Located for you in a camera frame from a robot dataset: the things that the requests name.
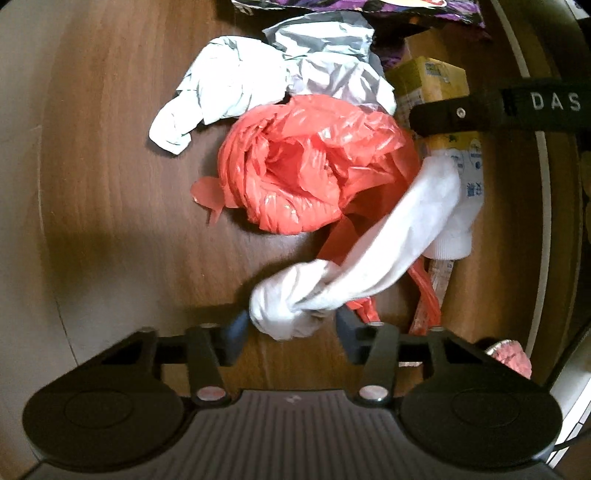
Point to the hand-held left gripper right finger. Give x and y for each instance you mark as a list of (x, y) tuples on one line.
[(346, 332)]

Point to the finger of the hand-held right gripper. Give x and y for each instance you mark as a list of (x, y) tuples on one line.
[(457, 113)]

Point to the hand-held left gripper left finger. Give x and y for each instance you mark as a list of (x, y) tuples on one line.
[(238, 334)]

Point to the white sock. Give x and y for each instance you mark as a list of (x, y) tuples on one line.
[(383, 258)]

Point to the purple snack bag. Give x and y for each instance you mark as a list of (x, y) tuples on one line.
[(461, 14)]

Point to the grey wrapper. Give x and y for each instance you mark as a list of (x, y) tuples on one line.
[(332, 69)]

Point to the beige strip wrapper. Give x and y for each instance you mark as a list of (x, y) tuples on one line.
[(438, 277)]

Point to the red plastic bag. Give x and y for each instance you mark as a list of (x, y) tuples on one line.
[(300, 175)]

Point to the pink crumpled wrapper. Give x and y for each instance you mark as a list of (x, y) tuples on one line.
[(512, 360)]

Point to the white crumpled paper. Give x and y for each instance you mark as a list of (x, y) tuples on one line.
[(226, 87)]

